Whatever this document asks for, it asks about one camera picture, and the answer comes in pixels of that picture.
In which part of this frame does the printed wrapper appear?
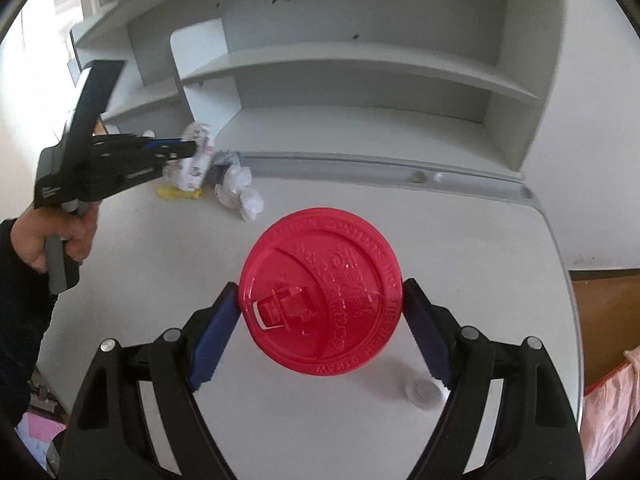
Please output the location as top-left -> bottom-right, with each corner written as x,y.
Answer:
164,122 -> 216,192

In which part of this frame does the white tissue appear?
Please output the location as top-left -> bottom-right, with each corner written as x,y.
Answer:
214,164 -> 265,222

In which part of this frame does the red plastic cup lid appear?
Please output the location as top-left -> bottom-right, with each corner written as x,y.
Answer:
239,208 -> 402,377

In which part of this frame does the dark blue sleeve forearm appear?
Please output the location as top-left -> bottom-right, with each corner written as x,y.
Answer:
0,219 -> 58,427

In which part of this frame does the person's left hand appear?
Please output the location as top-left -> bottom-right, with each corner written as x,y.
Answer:
10,199 -> 100,273

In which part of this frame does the yellow wrapper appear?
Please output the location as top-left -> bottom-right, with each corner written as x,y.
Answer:
156,185 -> 203,200

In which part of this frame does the pink bed cover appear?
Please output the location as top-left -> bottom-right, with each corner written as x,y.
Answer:
579,347 -> 639,479

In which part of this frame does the grey desk hutch shelf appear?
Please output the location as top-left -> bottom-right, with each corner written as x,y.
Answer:
72,0 -> 565,180

